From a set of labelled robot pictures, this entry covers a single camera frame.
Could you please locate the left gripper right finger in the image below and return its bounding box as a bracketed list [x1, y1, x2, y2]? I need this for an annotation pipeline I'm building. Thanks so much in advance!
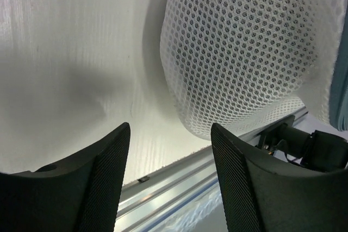
[210, 123, 347, 231]

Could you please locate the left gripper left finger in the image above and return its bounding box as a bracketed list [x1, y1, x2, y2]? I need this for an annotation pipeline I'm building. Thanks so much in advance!
[1, 123, 131, 231]

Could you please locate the white mesh bag blue trim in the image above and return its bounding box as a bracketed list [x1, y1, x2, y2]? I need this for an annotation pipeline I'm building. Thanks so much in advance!
[160, 0, 347, 139]

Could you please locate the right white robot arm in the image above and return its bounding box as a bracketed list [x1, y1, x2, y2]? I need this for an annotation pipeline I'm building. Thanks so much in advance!
[257, 115, 347, 172]

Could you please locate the white slotted cable duct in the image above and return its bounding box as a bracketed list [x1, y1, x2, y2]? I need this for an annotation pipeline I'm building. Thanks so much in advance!
[151, 184, 222, 231]

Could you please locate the aluminium mounting rail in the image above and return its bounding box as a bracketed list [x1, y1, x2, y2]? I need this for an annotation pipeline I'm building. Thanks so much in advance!
[115, 106, 310, 232]

